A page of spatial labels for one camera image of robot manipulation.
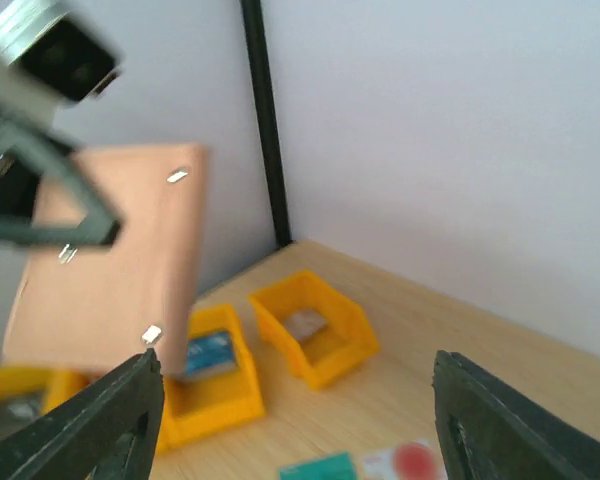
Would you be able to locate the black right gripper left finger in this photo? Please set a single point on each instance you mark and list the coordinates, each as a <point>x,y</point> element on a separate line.
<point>109,430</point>

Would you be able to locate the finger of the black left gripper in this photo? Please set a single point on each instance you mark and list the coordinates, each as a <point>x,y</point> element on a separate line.
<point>46,198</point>

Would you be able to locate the yellow bin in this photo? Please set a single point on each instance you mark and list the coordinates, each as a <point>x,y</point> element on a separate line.
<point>321,333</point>
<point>17,380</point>
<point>215,398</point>
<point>63,385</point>

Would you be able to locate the yellow bin bottom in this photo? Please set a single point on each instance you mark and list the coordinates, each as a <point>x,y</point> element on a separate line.
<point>17,380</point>

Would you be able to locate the teal credit card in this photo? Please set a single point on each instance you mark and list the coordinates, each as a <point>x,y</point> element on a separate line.
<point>333,467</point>

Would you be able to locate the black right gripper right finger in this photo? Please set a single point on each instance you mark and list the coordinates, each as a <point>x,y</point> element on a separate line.
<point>488,430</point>

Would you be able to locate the black card stack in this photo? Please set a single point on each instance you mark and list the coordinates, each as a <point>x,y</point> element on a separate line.
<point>17,412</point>

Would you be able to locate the pink card holder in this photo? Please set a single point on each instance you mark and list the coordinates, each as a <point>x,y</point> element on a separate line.
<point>92,309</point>

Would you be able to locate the black left frame post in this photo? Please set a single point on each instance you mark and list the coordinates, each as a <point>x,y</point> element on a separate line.
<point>256,45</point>

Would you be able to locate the yellow bin top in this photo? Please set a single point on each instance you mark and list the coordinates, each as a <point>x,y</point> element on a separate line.
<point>321,333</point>

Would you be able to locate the blue card stack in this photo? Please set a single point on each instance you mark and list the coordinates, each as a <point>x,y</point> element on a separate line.
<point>209,355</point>

